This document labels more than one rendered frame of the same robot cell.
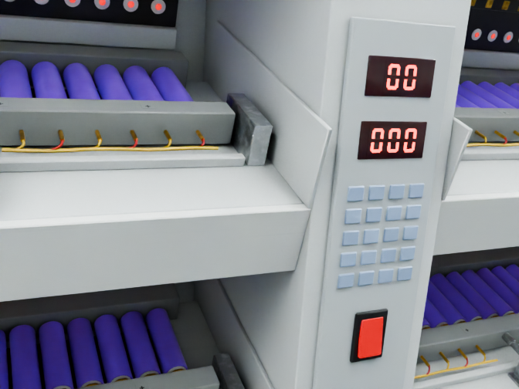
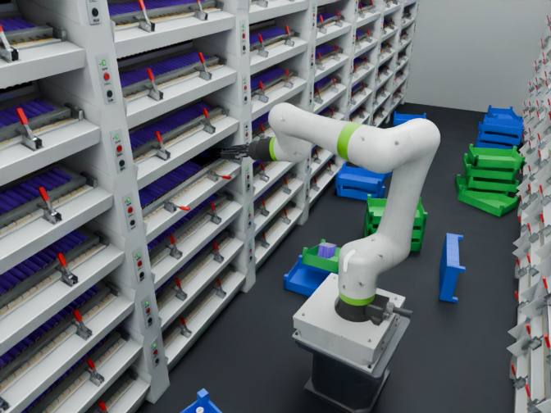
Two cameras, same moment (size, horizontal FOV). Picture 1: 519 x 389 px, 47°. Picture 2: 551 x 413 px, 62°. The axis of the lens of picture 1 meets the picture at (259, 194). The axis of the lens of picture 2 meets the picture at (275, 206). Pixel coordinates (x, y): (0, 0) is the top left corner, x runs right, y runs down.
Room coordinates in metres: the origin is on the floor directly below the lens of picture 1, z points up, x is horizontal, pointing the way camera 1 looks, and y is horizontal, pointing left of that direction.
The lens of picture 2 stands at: (-1.12, 0.96, 1.46)
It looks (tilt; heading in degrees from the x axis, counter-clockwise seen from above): 29 degrees down; 321
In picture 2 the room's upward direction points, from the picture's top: straight up
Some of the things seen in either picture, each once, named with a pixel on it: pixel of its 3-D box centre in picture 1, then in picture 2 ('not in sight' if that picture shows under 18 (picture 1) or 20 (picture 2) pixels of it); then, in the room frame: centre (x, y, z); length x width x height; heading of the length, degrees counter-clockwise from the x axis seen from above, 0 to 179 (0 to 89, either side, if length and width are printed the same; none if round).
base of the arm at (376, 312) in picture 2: not in sight; (371, 305); (-0.40, -0.04, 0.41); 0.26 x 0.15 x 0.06; 23
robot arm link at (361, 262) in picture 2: not in sight; (361, 270); (-0.35, -0.03, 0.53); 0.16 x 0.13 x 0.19; 90
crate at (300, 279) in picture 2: not in sight; (319, 279); (0.15, -0.35, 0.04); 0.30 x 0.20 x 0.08; 25
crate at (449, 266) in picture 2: not in sight; (451, 266); (-0.25, -0.87, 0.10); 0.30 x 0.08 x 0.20; 123
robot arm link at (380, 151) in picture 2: not in sight; (374, 148); (-0.35, -0.02, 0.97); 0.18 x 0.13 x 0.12; 0
